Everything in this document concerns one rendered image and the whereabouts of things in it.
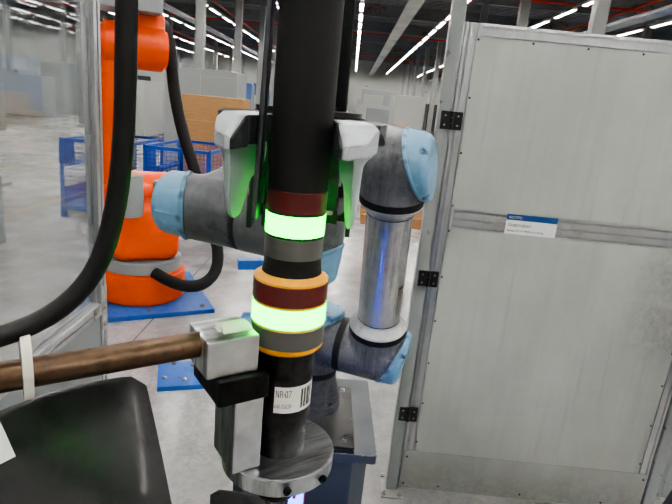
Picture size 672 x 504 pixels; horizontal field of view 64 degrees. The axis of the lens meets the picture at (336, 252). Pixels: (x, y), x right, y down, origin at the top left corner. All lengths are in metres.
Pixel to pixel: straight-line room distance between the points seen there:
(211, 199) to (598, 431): 2.34
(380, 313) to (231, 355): 0.76
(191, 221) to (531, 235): 1.80
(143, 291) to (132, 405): 3.87
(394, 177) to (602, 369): 1.84
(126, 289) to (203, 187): 3.77
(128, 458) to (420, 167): 0.61
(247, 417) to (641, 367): 2.40
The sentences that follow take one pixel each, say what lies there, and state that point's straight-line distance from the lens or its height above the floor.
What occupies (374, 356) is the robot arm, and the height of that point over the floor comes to 1.20.
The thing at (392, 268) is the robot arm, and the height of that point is 1.39.
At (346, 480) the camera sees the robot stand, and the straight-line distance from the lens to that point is 1.21.
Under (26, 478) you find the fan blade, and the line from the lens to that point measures 0.45.
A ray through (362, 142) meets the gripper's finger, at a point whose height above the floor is 1.66.
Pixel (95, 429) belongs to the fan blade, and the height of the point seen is 1.42.
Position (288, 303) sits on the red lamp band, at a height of 1.57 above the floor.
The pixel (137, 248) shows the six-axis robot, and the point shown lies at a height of 0.49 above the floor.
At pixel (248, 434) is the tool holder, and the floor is 1.49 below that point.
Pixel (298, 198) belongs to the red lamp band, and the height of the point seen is 1.63.
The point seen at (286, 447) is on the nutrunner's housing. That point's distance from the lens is 0.35.
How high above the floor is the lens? 1.68
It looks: 16 degrees down
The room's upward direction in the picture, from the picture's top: 6 degrees clockwise
